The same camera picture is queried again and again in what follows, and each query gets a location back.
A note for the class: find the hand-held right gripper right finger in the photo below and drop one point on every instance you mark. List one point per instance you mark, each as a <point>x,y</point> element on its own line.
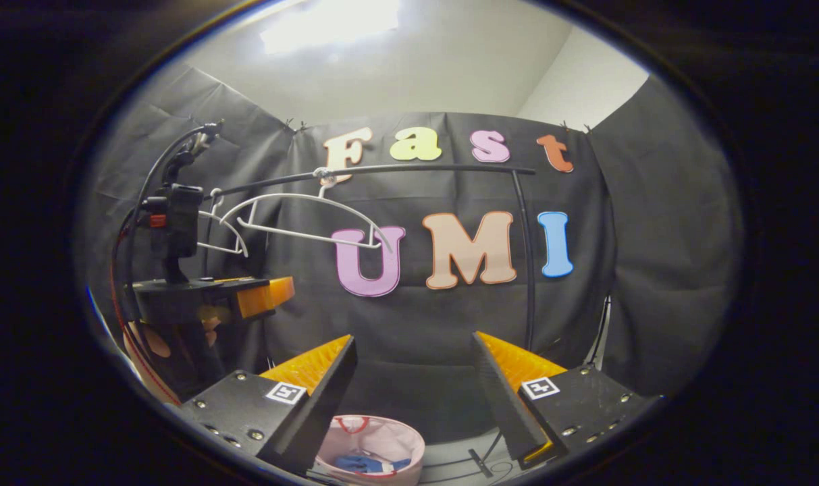
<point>500,405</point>

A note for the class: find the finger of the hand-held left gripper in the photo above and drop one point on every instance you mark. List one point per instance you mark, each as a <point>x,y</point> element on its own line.
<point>264,297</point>

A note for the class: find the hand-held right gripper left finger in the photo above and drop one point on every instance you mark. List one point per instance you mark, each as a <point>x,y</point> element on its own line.
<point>328,405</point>

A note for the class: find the pink laundry hamper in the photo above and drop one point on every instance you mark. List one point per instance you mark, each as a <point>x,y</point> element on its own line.
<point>389,439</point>

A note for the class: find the white plastic clothes hanger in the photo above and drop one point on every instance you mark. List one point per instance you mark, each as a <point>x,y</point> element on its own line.
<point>237,236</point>
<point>301,235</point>

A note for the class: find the black clothes rack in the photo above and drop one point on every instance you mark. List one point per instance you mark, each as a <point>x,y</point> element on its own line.
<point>436,167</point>

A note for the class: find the black tripod stand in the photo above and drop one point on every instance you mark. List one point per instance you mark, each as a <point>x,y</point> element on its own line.
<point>601,337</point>

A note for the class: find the black backdrop cloth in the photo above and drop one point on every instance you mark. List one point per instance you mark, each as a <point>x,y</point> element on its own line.
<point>652,256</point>

